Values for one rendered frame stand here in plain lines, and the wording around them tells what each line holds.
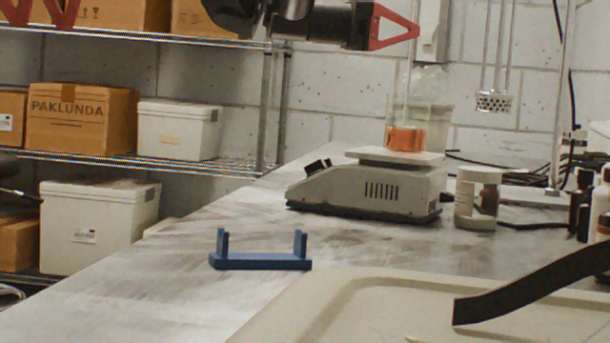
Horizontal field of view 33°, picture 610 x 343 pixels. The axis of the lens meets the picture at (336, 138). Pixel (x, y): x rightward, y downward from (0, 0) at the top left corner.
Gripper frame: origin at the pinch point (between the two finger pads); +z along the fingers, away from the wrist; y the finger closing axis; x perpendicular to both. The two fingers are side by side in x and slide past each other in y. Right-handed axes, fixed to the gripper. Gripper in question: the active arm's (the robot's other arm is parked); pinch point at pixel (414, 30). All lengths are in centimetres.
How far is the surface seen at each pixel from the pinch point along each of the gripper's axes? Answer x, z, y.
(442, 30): -8, 60, 222
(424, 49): -1, 55, 224
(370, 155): 17.2, -5.1, -3.5
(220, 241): 23, -26, -39
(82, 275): 26, -38, -46
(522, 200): 24.6, 24.4, 18.5
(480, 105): 10.4, 18.9, 28.3
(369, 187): 21.3, -5.0, -4.1
